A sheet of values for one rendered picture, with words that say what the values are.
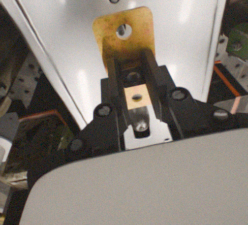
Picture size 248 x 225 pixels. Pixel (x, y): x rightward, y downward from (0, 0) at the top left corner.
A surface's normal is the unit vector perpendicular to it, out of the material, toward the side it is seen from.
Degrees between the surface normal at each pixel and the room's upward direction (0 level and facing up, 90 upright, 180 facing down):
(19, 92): 0
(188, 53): 0
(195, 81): 0
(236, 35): 78
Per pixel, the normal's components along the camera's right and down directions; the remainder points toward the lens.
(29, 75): 0.11, 0.70
